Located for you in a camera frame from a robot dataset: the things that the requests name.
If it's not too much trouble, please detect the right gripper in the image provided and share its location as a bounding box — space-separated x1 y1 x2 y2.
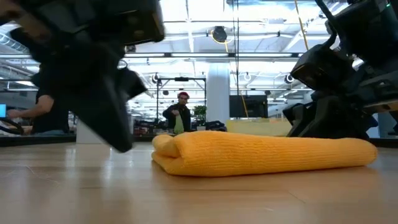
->
282 60 398 141

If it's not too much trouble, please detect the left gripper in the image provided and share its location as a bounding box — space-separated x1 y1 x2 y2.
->
0 0 149 154

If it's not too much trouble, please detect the orange microfiber towel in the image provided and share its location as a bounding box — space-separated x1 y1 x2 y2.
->
150 130 379 178

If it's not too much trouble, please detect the yellow translucent plastic bin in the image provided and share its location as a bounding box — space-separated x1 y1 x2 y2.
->
225 118 294 138

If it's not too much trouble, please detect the person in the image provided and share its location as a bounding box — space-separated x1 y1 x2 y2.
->
7 72 71 136
162 91 192 135

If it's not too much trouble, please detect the black monitor screen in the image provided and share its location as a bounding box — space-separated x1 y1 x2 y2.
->
229 95 269 119

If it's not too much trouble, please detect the pale green bag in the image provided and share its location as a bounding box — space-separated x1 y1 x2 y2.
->
173 114 185 135

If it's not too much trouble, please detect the green background plant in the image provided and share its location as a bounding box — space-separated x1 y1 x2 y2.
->
192 105 208 127

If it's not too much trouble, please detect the black office chair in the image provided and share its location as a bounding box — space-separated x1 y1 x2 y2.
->
204 120 228 133

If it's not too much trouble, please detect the white building column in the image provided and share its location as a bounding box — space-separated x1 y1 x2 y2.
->
206 63 230 124

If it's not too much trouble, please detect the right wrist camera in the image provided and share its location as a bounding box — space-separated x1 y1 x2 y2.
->
290 43 356 91

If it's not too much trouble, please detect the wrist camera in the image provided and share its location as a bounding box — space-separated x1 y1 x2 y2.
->
290 43 356 91
90 0 166 47

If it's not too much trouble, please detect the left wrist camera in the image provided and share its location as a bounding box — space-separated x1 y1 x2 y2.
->
90 0 166 47

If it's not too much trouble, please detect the yellow hanging cable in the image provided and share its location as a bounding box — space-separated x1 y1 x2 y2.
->
294 0 310 52

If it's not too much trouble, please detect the black aluminium table frame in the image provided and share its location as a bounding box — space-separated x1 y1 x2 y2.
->
0 134 398 149

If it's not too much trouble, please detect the black hanging cable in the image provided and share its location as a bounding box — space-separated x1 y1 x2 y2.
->
231 0 241 119

